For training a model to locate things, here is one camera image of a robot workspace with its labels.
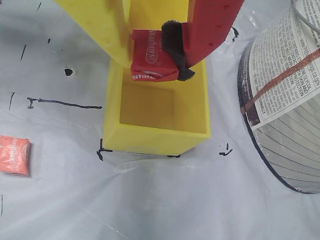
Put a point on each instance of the orange Starburst candy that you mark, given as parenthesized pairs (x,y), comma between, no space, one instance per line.
(13,155)

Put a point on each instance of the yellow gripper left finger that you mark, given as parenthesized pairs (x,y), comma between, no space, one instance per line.
(92,20)

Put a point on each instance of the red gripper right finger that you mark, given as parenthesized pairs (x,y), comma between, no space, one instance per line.
(210,27)

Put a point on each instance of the red cherry Starburst candy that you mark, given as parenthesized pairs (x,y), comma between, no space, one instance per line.
(147,52)

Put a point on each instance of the yellow three-compartment box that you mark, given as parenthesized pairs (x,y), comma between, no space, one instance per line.
(155,142)

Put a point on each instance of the white plastic table cover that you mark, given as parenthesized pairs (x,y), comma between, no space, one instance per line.
(150,200)

